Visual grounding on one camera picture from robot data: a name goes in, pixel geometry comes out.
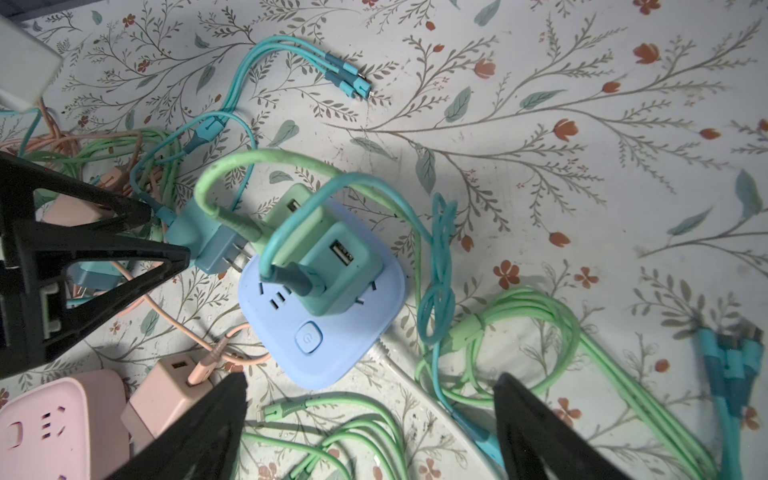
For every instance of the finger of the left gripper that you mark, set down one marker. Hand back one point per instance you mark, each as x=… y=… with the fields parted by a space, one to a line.
x=55 y=297
x=20 y=179

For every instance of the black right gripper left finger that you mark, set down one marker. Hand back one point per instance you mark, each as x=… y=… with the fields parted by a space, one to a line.
x=202 y=444

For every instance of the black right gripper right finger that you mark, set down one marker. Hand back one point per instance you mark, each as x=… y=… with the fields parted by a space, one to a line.
x=536 y=444

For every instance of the pink USB charger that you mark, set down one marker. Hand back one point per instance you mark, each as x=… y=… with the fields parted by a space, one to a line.
x=162 y=398

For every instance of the pink power strip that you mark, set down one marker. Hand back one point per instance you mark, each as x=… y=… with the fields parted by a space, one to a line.
x=69 y=428

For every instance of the blue power strip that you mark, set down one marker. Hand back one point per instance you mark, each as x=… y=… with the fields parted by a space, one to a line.
x=316 y=352

